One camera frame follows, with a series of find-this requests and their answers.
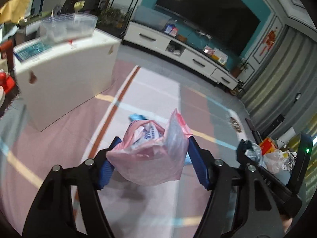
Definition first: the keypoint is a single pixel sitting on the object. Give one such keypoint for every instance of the black flat screen television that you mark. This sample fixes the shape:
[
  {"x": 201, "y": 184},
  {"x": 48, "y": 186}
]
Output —
[{"x": 231, "y": 22}]

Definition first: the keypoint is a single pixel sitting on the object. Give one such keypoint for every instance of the clear plastic container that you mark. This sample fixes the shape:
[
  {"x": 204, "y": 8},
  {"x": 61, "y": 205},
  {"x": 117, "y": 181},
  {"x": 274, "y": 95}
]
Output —
[{"x": 64, "y": 27}]

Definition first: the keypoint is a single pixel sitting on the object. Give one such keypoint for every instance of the red Chinese knot decoration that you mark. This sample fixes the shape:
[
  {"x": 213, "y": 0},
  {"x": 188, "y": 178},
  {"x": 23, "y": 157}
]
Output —
[{"x": 269, "y": 40}]

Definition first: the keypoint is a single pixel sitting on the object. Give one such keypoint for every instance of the white TV cabinet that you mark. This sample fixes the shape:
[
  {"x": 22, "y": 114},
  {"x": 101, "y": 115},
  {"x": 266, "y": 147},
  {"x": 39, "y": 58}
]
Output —
[{"x": 176, "y": 50}]

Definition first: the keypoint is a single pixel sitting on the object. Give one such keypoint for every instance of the grey storage bin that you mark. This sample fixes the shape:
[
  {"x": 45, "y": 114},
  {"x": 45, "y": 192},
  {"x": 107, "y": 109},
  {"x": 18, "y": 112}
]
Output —
[{"x": 150, "y": 18}]

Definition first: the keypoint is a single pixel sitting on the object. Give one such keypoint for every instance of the blue quilted cloth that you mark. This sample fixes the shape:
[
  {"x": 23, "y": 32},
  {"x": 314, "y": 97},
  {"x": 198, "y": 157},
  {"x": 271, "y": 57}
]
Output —
[{"x": 136, "y": 117}]

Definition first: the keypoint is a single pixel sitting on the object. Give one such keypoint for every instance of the yellow paper bag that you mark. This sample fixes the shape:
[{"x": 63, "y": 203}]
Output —
[{"x": 15, "y": 10}]

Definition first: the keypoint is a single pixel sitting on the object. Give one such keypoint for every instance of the red orange shopping bag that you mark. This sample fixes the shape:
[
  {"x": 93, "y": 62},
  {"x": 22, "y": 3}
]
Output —
[{"x": 267, "y": 146}]

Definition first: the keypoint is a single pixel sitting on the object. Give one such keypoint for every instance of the white storage box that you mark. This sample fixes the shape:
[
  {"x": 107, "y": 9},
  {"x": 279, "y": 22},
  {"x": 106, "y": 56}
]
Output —
[{"x": 59, "y": 79}]

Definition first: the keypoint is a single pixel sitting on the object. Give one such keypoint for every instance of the potted plant by cabinet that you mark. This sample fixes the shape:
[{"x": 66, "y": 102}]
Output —
[{"x": 236, "y": 90}]

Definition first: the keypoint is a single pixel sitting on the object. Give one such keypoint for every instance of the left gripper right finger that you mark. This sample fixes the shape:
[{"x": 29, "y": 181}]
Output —
[{"x": 256, "y": 213}]

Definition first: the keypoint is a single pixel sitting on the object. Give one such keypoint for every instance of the white plastic bag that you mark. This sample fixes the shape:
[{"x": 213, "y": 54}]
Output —
[{"x": 278, "y": 161}]

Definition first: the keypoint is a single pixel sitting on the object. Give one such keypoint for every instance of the pink plastic bag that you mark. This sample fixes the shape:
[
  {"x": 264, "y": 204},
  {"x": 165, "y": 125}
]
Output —
[{"x": 151, "y": 155}]

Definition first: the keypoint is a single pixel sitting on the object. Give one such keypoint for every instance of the grey curtain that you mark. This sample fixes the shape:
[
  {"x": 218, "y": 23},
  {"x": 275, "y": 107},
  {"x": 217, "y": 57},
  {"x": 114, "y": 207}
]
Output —
[{"x": 284, "y": 85}]

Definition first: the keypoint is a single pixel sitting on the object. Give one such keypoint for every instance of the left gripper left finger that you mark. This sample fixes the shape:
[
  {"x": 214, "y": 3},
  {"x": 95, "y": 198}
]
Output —
[{"x": 51, "y": 213}]

